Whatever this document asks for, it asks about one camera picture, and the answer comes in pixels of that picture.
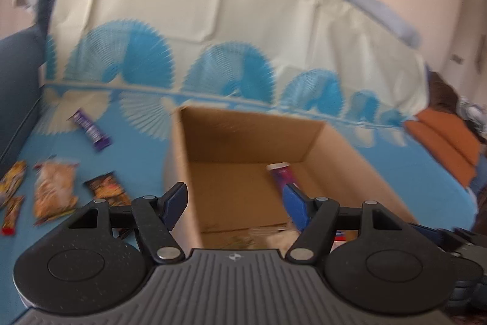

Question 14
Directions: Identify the purple snack tube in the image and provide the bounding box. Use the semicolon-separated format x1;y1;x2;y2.
266;162;297;193

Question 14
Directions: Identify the dark chocolate bar pack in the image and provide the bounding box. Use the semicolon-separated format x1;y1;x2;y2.
83;171;131;206

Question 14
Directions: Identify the purple candy bar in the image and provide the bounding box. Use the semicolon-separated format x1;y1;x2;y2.
68;109;111;152

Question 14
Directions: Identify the cardboard box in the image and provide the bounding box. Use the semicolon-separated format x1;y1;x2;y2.
163;106;415;253

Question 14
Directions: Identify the clear cracker packet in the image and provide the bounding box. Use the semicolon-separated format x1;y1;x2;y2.
33;158;79;225

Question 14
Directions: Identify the long red wrapper bar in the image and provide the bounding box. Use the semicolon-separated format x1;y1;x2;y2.
1;196;25;236

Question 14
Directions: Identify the yellow snack packet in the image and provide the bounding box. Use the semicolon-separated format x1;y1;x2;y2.
0;160;27;207

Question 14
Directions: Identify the orange cushion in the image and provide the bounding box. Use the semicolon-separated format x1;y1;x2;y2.
403;108;481;187

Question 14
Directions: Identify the blue sofa armrest cushion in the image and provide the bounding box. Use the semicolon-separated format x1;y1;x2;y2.
0;26;44;174

